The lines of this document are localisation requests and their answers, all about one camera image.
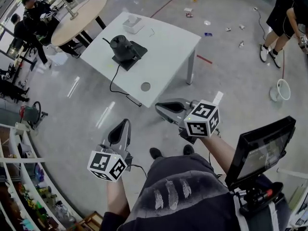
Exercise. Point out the metal stand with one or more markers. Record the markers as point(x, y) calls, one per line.
point(73, 16)

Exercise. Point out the blue card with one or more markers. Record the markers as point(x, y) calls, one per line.
point(208, 34)

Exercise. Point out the round beige table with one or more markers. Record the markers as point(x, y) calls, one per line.
point(81, 20)

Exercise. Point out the person's left shoe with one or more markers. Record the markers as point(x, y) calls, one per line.
point(156, 153)

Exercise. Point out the flat white paper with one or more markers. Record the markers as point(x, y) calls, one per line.
point(188, 9)

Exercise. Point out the person's shoe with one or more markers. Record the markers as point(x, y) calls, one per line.
point(188, 150)
point(156, 153)

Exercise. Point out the white display shelf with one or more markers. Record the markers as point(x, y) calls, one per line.
point(24, 160)

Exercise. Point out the black electric kettle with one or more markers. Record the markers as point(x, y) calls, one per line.
point(122, 49)

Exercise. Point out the wooden rack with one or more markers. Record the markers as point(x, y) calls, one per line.
point(93, 219)

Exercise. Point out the person's torso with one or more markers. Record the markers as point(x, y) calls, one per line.
point(180, 213)

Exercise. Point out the person's right forearm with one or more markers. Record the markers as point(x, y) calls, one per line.
point(221, 150)

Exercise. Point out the black monitor mount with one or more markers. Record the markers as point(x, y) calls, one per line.
point(257, 196)

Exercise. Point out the green vacuum cleaner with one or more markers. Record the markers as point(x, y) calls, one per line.
point(29, 113)

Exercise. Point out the person's left forearm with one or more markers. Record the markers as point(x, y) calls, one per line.
point(118, 196)

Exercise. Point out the white square box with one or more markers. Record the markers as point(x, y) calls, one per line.
point(132, 26)

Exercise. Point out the white cabinet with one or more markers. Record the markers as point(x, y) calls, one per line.
point(300, 201)

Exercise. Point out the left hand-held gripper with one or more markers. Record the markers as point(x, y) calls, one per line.
point(101, 163)

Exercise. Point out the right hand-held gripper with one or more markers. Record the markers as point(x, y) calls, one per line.
point(202, 119)

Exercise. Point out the white round basket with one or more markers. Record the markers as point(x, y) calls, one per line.
point(273, 95)

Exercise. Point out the person's right shoe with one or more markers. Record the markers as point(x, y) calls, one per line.
point(188, 150)

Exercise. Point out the black square kettle base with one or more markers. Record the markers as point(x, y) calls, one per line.
point(140, 49)

